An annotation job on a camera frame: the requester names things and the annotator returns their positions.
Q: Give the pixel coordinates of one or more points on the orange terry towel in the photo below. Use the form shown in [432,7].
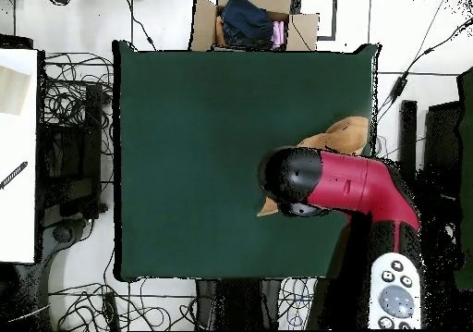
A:
[347,136]

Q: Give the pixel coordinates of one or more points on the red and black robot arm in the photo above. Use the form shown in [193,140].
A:
[351,184]

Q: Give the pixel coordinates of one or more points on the dark green table cloth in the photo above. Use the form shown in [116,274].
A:
[184,162]

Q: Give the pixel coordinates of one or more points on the orange cloth in box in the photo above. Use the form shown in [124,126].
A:
[220,30]

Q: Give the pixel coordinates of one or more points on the pink garment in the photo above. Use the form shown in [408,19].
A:
[278,34]

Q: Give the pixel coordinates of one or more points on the brown cardboard box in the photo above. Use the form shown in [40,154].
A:
[203,28]

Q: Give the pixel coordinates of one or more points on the blue jeans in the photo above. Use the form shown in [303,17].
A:
[245,21]

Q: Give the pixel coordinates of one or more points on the black equipment rack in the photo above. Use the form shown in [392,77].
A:
[70,162]
[441,143]

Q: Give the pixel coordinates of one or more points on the white board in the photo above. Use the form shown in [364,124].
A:
[18,199]

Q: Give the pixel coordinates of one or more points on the black striped tool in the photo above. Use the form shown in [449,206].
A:
[14,174]

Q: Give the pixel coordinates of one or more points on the beige paper sheet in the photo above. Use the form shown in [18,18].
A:
[13,91]

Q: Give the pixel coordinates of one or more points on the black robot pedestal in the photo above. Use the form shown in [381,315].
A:
[240,302]

